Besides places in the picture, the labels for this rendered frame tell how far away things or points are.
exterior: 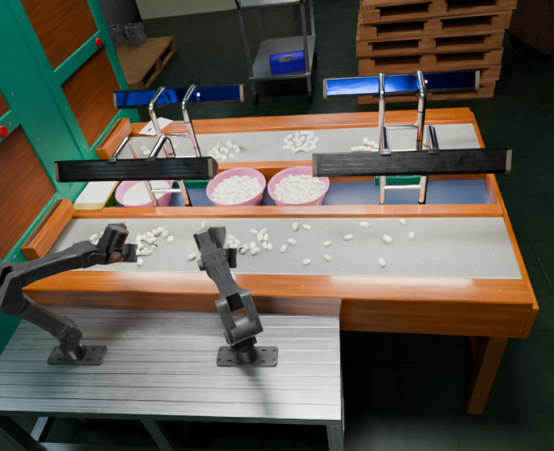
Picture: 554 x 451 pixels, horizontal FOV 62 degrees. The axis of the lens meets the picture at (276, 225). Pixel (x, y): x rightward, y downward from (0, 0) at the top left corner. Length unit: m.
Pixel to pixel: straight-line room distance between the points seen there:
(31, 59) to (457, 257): 1.81
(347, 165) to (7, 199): 1.27
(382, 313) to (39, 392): 1.16
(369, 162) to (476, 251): 0.51
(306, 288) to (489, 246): 0.67
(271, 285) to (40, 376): 0.84
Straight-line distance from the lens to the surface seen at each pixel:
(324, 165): 1.56
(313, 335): 1.59
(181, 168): 1.68
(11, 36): 2.14
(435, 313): 1.62
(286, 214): 1.87
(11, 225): 2.02
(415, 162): 1.57
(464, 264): 1.72
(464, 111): 2.51
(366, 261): 1.69
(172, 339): 1.69
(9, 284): 1.48
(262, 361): 1.55
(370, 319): 1.64
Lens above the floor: 1.98
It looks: 42 degrees down
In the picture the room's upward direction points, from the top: 10 degrees counter-clockwise
